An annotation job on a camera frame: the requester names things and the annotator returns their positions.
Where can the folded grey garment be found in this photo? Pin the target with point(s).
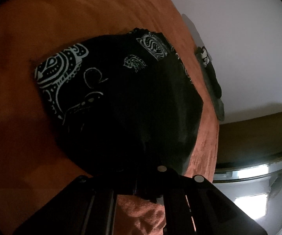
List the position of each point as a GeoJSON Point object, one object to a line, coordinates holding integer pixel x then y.
{"type": "Point", "coordinates": [218, 105]}

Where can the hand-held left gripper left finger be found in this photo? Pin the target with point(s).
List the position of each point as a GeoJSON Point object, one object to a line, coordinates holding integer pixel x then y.
{"type": "Point", "coordinates": [101, 193]}

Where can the black paisley print garment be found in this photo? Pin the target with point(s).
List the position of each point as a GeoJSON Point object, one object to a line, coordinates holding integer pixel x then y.
{"type": "Point", "coordinates": [131, 102]}

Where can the orange fleece blanket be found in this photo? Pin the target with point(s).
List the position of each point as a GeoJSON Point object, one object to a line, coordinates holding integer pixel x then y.
{"type": "Point", "coordinates": [57, 29]}

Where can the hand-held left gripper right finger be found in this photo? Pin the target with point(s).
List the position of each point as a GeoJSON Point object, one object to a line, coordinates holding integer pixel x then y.
{"type": "Point", "coordinates": [172, 178]}

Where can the brown wooden wardrobe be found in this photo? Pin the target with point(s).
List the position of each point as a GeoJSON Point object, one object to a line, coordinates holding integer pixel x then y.
{"type": "Point", "coordinates": [253, 132]}

